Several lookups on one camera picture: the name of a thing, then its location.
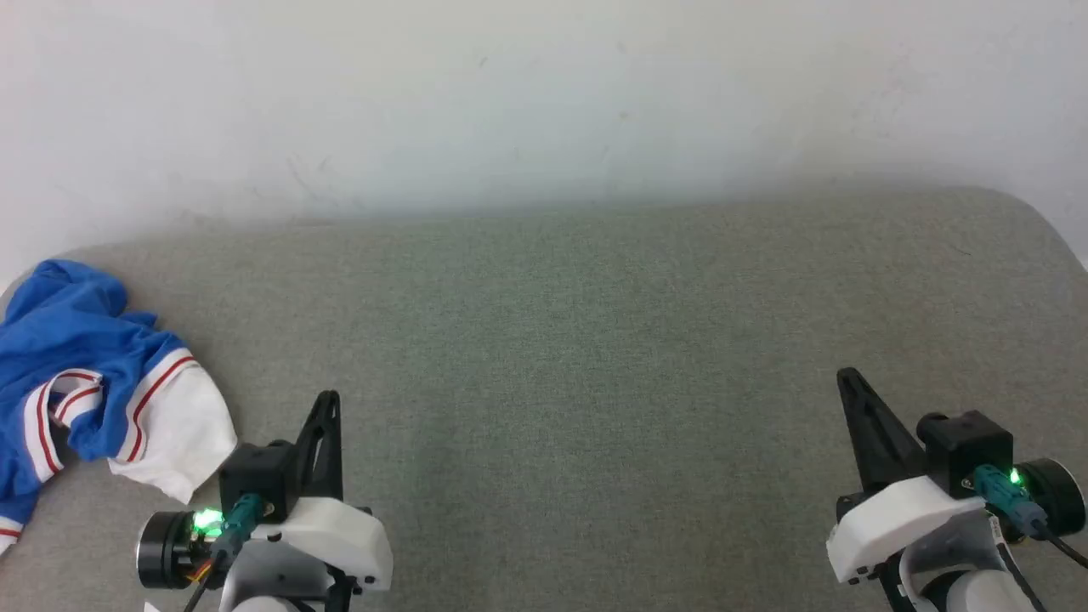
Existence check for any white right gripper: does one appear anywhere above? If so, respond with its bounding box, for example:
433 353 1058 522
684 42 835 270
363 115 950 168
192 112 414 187
826 367 1087 585

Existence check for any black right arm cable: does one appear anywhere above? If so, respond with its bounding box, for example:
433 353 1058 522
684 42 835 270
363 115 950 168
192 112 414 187
972 463 1088 569

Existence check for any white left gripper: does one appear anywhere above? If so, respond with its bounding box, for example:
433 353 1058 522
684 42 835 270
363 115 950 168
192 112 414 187
138 391 394 596

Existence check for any grey fabric sofa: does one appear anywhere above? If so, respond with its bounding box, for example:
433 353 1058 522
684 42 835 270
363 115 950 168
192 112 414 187
0 185 1088 612

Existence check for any blue white baseball jersey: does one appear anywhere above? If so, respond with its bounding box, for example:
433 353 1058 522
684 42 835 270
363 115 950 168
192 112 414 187
0 259 239 558

